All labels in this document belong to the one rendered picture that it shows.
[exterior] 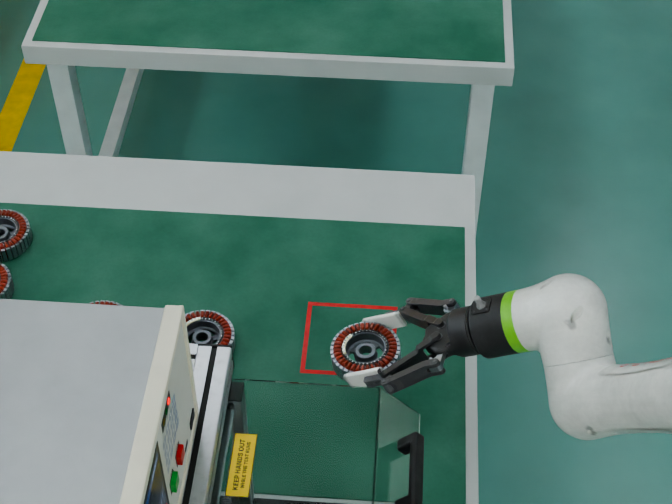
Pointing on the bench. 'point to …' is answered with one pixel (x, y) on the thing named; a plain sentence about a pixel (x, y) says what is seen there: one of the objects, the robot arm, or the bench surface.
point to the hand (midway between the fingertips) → (367, 351)
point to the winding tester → (92, 401)
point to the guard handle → (414, 444)
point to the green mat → (266, 292)
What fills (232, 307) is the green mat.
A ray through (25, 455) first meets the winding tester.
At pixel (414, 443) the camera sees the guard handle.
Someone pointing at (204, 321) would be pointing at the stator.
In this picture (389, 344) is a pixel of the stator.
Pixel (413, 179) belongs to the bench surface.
